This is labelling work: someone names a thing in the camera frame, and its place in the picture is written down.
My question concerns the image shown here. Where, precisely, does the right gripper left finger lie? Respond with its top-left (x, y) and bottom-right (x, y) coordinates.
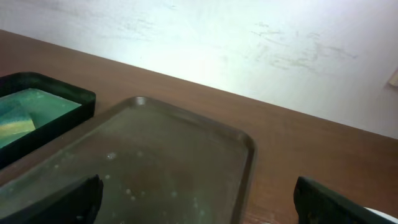
top-left (1, 175), bottom-right (104, 224)

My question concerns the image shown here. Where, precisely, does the green yellow sponge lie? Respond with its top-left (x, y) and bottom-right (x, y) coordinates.
top-left (1, 102), bottom-right (35, 147)

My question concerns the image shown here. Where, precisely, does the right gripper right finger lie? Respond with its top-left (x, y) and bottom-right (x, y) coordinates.
top-left (294, 177), bottom-right (394, 224)

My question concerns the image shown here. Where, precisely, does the brown serving tray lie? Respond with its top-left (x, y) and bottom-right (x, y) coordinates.
top-left (1, 96), bottom-right (256, 223)

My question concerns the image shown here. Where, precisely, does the white plate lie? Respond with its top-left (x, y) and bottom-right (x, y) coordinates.
top-left (366, 207), bottom-right (398, 224)

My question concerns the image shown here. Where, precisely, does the green sponge tray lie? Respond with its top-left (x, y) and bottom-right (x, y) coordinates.
top-left (1, 72), bottom-right (96, 169)

